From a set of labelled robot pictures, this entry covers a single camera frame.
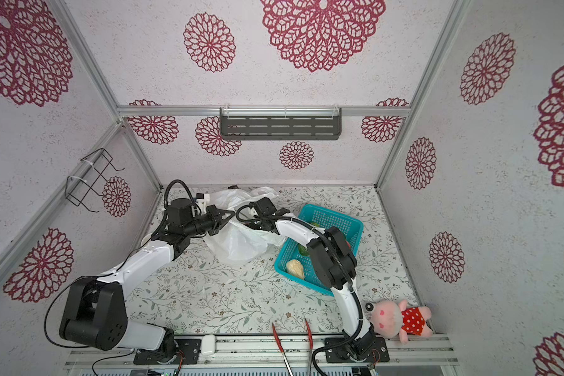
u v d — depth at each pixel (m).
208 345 0.75
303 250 0.92
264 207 0.78
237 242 0.85
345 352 0.73
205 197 0.80
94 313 0.42
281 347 0.75
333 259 0.55
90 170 0.78
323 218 1.01
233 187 1.18
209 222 0.74
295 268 0.86
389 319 0.74
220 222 0.76
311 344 0.77
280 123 0.92
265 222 0.73
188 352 0.73
